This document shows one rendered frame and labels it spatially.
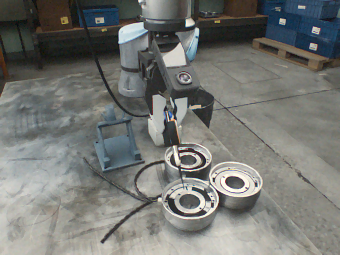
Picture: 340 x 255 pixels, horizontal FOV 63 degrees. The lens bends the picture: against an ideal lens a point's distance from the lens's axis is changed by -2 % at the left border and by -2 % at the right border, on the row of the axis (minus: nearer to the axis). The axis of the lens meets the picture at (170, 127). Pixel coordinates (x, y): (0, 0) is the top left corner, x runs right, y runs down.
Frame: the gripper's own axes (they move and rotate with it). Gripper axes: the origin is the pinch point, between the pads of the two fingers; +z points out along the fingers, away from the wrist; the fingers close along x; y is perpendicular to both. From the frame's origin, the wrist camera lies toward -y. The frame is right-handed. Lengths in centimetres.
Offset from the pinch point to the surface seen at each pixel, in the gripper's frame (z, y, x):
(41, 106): 13, 49, 25
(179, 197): 10.3, -8.4, 1.4
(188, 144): 9.6, 5.7, -7.4
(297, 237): 13.2, -22.8, -15.0
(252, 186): 10.4, -11.3, -13.2
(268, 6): 34, 331, -306
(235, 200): 10.0, -13.4, -7.7
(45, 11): 25, 343, 18
